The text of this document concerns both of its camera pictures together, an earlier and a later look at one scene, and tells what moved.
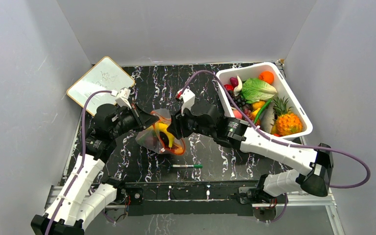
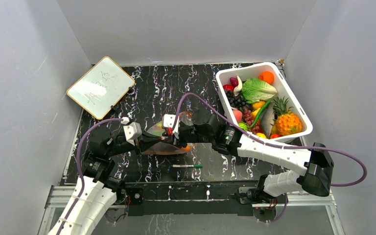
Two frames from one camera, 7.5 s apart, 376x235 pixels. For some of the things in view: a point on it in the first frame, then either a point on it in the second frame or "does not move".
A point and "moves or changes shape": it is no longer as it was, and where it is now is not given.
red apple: x=228 y=87 does not move
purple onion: x=234 y=82 does not move
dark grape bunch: x=240 y=100 does not move
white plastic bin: x=254 y=72 does not move
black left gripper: x=143 y=120 to x=145 y=141
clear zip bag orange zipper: x=156 y=138 moves or changes shape
